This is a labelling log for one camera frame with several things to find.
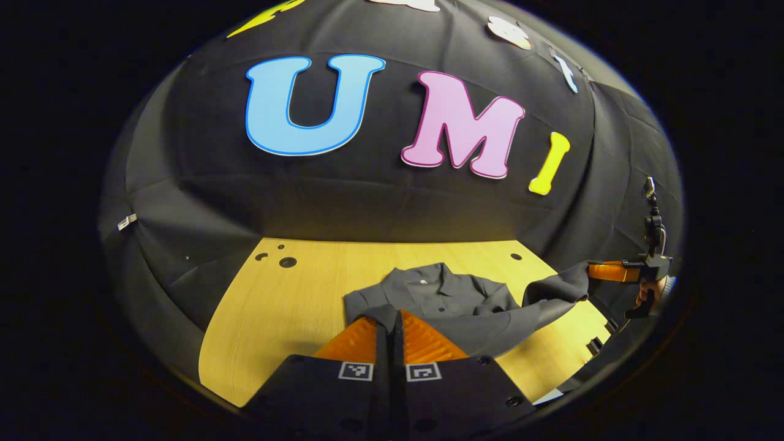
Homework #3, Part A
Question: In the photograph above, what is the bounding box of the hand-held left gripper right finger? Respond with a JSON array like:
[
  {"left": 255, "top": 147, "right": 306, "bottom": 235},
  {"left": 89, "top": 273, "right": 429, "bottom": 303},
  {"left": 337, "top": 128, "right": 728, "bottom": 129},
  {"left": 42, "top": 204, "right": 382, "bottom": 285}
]
[{"left": 392, "top": 309, "right": 540, "bottom": 441}]

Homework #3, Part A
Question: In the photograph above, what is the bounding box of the black backdrop cloth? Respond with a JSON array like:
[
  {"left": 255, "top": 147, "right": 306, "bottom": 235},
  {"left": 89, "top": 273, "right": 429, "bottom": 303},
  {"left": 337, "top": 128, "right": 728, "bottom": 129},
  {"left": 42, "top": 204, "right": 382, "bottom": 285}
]
[{"left": 98, "top": 0, "right": 684, "bottom": 380}]

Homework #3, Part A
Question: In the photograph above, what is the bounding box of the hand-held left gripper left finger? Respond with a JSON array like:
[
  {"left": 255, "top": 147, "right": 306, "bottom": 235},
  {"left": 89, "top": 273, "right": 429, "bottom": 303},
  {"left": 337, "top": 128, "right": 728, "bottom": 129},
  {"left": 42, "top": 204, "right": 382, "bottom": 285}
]
[{"left": 241, "top": 314, "right": 393, "bottom": 441}]

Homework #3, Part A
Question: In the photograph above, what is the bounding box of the grey shirt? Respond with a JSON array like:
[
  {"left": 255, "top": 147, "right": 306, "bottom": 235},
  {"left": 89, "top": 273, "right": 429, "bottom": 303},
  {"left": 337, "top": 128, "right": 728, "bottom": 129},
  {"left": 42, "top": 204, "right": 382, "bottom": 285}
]
[{"left": 343, "top": 260, "right": 592, "bottom": 360}]

